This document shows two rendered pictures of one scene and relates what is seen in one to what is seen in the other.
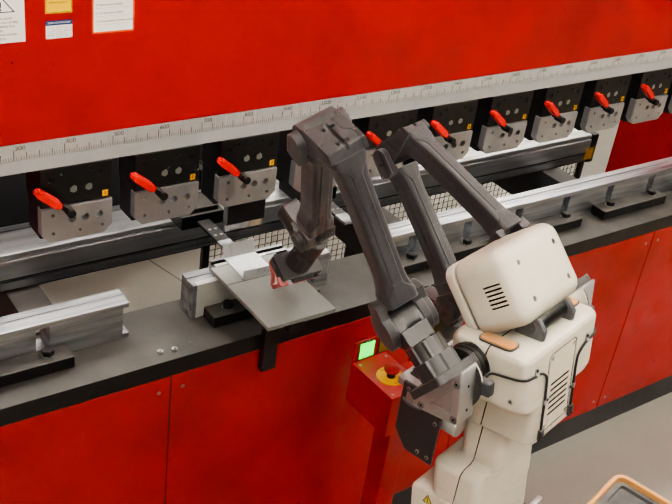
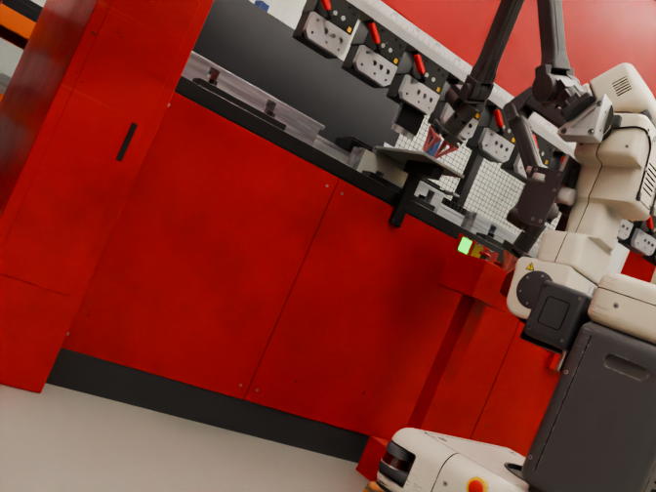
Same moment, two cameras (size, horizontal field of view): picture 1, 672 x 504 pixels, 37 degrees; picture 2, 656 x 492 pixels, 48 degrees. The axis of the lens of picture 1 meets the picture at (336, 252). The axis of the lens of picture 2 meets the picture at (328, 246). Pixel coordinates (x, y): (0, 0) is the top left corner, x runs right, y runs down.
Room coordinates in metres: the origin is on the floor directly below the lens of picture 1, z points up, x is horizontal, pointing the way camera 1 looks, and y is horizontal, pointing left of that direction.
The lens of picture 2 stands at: (-0.46, 0.03, 0.56)
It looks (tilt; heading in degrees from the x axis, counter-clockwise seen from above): 2 degrees up; 6
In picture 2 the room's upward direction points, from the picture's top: 23 degrees clockwise
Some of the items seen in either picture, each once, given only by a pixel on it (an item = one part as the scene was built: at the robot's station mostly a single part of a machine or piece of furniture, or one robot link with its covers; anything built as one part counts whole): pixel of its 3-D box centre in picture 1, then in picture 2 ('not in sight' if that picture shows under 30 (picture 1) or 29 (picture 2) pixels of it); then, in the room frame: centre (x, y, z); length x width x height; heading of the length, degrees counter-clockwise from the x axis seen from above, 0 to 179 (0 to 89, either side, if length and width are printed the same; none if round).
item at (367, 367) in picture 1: (400, 378); (485, 273); (1.98, -0.21, 0.75); 0.20 x 0.16 x 0.18; 131
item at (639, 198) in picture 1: (629, 204); not in sight; (2.87, -0.90, 0.89); 0.30 x 0.05 x 0.03; 129
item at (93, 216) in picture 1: (69, 193); (326, 23); (1.76, 0.56, 1.26); 0.15 x 0.09 x 0.17; 129
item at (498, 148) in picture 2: (379, 137); (494, 135); (2.26, -0.07, 1.26); 0.15 x 0.09 x 0.17; 129
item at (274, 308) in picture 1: (272, 289); (418, 161); (1.92, 0.13, 1.00); 0.26 x 0.18 x 0.01; 39
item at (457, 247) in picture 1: (438, 255); (506, 251); (2.37, -0.28, 0.89); 0.30 x 0.05 x 0.03; 129
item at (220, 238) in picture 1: (207, 221); (366, 149); (2.16, 0.33, 1.01); 0.26 x 0.12 x 0.05; 39
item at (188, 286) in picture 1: (257, 278); (395, 184); (2.07, 0.18, 0.92); 0.39 x 0.06 x 0.10; 129
